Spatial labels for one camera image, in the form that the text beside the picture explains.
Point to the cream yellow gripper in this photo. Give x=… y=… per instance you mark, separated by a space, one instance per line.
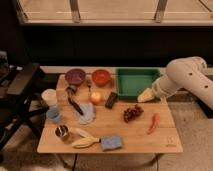
x=146 y=95

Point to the blue sponge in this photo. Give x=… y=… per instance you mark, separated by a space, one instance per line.
x=111 y=142

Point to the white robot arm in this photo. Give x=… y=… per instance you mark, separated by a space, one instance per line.
x=187 y=73

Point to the green plastic bin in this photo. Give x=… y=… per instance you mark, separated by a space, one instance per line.
x=130 y=82

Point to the dark red grapes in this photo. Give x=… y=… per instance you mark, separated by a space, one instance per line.
x=132 y=113

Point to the black rectangular block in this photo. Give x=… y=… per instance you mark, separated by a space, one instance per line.
x=111 y=100

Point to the red bowl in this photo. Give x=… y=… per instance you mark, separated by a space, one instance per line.
x=101 y=77

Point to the light blue cloth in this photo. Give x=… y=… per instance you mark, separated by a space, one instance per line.
x=89 y=113

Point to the purple bowl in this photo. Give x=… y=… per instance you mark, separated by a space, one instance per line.
x=75 y=76

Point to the yellow banana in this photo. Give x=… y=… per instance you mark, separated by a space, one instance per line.
x=86 y=139

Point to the metal can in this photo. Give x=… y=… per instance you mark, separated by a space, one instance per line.
x=62 y=132

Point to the blue cup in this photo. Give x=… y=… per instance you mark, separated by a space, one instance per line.
x=53 y=114

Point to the white cup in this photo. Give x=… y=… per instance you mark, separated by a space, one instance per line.
x=49 y=96

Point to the black chair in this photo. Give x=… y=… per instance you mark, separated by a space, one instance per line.
x=16 y=94

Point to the black handled brush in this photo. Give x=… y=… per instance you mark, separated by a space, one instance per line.
x=72 y=101

